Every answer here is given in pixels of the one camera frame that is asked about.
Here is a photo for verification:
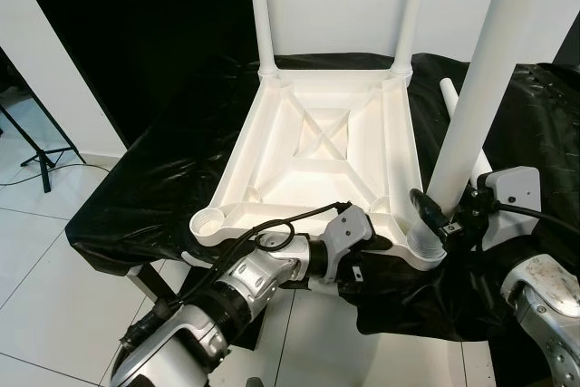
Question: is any black wall pillar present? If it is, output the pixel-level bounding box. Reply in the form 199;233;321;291
553;34;580;66

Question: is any black tripod stand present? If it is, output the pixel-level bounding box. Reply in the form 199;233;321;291
0;47;87;193

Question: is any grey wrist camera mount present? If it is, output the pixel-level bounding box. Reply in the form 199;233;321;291
322;204;374;279
476;165;542;250

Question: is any black door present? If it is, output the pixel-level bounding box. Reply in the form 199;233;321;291
14;0;264;148

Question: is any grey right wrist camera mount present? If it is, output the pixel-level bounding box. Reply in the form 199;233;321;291
476;165;542;250

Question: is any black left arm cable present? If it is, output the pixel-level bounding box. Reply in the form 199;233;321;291
122;201;353;343

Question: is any black plastic cover sheet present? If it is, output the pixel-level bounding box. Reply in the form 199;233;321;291
65;50;580;343

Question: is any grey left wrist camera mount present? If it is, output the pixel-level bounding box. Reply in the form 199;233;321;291
322;204;374;279

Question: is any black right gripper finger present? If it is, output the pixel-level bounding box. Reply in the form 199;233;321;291
410;189;450;243

